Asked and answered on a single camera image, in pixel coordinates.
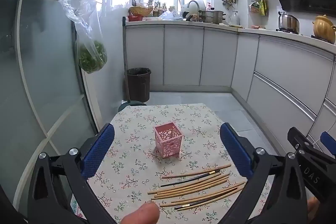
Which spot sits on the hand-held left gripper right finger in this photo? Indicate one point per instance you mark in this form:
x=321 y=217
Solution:
x=236 y=150

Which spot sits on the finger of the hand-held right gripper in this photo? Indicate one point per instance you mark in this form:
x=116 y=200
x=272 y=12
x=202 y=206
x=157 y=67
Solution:
x=329 y=142
x=312 y=161

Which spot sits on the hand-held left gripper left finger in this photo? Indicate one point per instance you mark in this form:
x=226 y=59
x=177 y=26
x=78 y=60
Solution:
x=98 y=150

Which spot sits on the pile of wooden chopsticks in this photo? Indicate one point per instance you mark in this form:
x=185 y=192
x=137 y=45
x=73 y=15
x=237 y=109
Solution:
x=189 y=187

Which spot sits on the black chopstick with gold band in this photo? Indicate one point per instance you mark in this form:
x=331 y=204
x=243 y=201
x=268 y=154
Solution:
x=181 y=206
x=183 y=181

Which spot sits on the pink lattice utensil holder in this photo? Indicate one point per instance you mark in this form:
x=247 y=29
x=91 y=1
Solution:
x=168 y=145

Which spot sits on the person's right hand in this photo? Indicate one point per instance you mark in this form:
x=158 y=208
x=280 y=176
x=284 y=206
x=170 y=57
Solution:
x=313 y=207

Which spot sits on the person's left hand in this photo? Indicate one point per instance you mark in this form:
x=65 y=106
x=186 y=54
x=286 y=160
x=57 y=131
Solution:
x=141 y=213

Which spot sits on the floral tablecloth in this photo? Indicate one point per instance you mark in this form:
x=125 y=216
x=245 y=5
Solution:
x=136 y=140

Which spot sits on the dark green round object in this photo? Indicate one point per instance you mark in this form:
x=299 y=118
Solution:
x=131 y=106

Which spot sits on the brown trash bin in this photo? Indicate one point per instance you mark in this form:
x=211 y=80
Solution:
x=139 y=85

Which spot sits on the frosted glass door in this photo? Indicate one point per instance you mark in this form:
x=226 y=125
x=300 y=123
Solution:
x=39 y=82

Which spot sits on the white kitchen cabinets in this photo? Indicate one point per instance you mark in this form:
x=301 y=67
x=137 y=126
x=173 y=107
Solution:
x=275 y=69

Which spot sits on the clear plastic bag of greens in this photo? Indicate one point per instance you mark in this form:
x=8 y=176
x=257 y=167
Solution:
x=92 y=56

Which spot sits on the yellow clay pot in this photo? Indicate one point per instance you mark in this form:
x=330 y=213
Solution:
x=324 y=28

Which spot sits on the steel cooking pot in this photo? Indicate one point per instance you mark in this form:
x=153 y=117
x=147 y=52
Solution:
x=288 y=23

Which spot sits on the clear drinking glass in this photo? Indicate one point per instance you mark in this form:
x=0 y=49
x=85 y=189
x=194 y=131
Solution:
x=235 y=18

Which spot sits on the steel steamer pot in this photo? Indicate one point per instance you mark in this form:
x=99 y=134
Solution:
x=212 y=16

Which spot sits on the red plastic basket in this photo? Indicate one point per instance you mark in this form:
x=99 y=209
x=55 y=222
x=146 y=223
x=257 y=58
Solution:
x=135 y=18

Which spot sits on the wicker basket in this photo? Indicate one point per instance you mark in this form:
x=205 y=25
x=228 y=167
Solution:
x=140 y=11

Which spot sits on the pink bottle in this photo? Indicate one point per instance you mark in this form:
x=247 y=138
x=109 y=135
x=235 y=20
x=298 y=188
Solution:
x=208 y=6

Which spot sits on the crumpled clear plastic bag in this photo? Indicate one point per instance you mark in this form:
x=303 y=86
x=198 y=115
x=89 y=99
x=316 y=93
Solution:
x=169 y=15

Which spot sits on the steel faucet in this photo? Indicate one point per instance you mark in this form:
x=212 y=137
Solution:
x=193 y=2

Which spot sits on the row of small plants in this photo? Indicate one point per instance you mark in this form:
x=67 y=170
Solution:
x=160 y=7

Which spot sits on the wall rack with packets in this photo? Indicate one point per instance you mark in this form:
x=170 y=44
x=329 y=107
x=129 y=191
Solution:
x=260 y=7

